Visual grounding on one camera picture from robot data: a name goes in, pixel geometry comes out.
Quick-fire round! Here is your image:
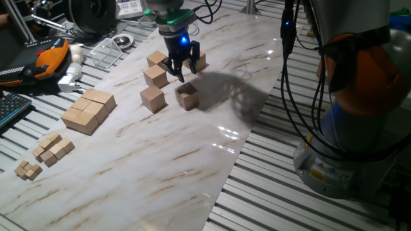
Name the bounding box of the black cable bundle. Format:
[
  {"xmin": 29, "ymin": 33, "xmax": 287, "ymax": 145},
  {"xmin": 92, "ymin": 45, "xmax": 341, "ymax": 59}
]
[{"xmin": 278, "ymin": 0, "xmax": 411, "ymax": 163}]

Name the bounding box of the white egg shaped object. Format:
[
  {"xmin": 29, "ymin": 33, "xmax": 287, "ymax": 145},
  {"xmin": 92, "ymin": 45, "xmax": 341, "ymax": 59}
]
[{"xmin": 69, "ymin": 44, "xmax": 85, "ymax": 65}]

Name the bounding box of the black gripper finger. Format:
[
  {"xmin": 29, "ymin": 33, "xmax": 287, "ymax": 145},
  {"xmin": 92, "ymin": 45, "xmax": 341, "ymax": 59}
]
[
  {"xmin": 188, "ymin": 40, "xmax": 201, "ymax": 75},
  {"xmin": 162, "ymin": 57, "xmax": 186, "ymax": 83}
]

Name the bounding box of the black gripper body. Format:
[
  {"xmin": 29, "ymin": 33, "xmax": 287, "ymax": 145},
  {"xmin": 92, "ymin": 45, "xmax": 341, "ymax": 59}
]
[{"xmin": 159, "ymin": 25, "xmax": 193, "ymax": 61}]

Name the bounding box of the silver metal frame rod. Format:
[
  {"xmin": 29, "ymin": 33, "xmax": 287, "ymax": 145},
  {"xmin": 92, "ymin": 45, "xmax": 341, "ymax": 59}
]
[{"xmin": 1, "ymin": 0, "xmax": 37, "ymax": 44}]

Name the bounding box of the black round spool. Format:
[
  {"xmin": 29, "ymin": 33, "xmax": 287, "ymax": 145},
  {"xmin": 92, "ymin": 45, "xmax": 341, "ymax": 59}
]
[{"xmin": 62, "ymin": 0, "xmax": 118, "ymax": 35}]

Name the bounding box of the black computer keyboard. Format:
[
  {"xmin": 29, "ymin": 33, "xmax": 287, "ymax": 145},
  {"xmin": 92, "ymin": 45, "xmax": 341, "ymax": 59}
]
[{"xmin": 0, "ymin": 92, "xmax": 33, "ymax": 130}]

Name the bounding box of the black orange teach pendant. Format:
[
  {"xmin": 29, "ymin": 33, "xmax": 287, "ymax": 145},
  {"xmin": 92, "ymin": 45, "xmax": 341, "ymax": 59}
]
[{"xmin": 0, "ymin": 37, "xmax": 71, "ymax": 87}]

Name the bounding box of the white marble pattern mat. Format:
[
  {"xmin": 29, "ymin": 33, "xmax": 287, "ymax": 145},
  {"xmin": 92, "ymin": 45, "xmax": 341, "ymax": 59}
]
[{"xmin": 0, "ymin": 3, "xmax": 304, "ymax": 231}]

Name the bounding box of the blue bag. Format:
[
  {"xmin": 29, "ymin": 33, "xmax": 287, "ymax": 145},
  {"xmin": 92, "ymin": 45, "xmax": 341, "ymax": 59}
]
[{"xmin": 385, "ymin": 12, "xmax": 411, "ymax": 35}]

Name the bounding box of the white control box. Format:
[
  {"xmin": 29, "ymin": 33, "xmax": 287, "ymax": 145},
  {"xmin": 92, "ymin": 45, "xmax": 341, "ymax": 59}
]
[{"xmin": 115, "ymin": 0, "xmax": 147, "ymax": 20}]

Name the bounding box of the white power adapter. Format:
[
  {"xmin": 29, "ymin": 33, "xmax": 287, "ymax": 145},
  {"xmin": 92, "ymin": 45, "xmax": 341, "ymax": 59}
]
[{"xmin": 57, "ymin": 62, "xmax": 83, "ymax": 93}]

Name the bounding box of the green gripper mount plate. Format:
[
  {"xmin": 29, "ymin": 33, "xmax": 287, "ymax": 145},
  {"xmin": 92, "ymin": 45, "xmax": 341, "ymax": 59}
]
[{"xmin": 143, "ymin": 8, "xmax": 197, "ymax": 26}]

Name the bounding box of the clear plastic box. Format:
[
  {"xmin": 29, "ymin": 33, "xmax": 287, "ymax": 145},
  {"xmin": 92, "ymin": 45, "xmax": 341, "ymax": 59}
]
[{"xmin": 90, "ymin": 37, "xmax": 124, "ymax": 70}]

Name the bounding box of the large wooden cube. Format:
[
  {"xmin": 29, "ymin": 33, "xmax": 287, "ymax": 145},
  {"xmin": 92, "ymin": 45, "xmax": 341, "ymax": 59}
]
[
  {"xmin": 182, "ymin": 50, "xmax": 208, "ymax": 73},
  {"xmin": 146, "ymin": 50, "xmax": 169, "ymax": 69},
  {"xmin": 139, "ymin": 85, "xmax": 168, "ymax": 114},
  {"xmin": 143, "ymin": 64, "xmax": 170, "ymax": 89},
  {"xmin": 174, "ymin": 81, "xmax": 200, "ymax": 112}
]

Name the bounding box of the medium wooden cube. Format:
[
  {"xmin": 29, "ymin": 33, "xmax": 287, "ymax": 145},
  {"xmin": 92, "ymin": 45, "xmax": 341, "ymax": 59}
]
[
  {"xmin": 95, "ymin": 91, "xmax": 118, "ymax": 114},
  {"xmin": 73, "ymin": 110, "xmax": 100, "ymax": 136},
  {"xmin": 71, "ymin": 97, "xmax": 93, "ymax": 112},
  {"xmin": 82, "ymin": 101, "xmax": 109, "ymax": 125},
  {"xmin": 80, "ymin": 87, "xmax": 107, "ymax": 103},
  {"xmin": 60, "ymin": 107, "xmax": 83, "ymax": 126}
]

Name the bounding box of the white thin cable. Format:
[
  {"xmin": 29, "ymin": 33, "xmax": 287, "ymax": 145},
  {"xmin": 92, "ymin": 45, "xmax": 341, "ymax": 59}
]
[{"xmin": 187, "ymin": 21, "xmax": 202, "ymax": 37}]

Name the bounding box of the aluminium profile post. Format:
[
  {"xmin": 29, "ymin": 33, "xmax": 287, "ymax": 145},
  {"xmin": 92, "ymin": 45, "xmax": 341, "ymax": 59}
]
[{"xmin": 240, "ymin": 0, "xmax": 261, "ymax": 15}]

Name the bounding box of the small wooden cube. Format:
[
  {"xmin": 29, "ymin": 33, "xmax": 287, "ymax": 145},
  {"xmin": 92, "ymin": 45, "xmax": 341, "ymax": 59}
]
[
  {"xmin": 49, "ymin": 143, "xmax": 67, "ymax": 160},
  {"xmin": 40, "ymin": 150, "xmax": 58, "ymax": 168},
  {"xmin": 31, "ymin": 145, "xmax": 46, "ymax": 158},
  {"xmin": 38, "ymin": 137, "xmax": 54, "ymax": 150},
  {"xmin": 58, "ymin": 137, "xmax": 76, "ymax": 154},
  {"xmin": 46, "ymin": 132, "xmax": 64, "ymax": 145}
]

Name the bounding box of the black strap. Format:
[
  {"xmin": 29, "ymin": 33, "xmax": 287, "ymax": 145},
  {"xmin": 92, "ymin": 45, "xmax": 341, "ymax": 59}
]
[{"xmin": 316, "ymin": 24, "xmax": 391, "ymax": 94}]

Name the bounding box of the round metal tin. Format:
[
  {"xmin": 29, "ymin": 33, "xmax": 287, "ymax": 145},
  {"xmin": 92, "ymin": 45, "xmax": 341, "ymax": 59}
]
[{"xmin": 111, "ymin": 33, "xmax": 136, "ymax": 50}]

